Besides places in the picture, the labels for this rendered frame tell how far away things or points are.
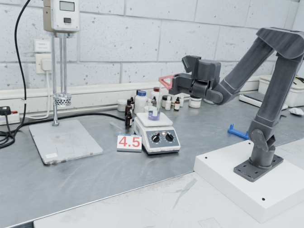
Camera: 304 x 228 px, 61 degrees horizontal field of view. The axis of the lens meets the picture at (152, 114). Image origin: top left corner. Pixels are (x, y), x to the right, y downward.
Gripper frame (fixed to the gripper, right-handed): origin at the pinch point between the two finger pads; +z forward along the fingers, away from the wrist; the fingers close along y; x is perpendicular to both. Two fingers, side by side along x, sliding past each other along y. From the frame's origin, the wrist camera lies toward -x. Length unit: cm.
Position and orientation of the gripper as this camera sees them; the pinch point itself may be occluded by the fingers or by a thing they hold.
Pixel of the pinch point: (160, 79)
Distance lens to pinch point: 99.1
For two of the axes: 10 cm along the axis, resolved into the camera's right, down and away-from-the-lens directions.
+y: -5.8, 2.3, -7.8
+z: -8.1, -2.7, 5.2
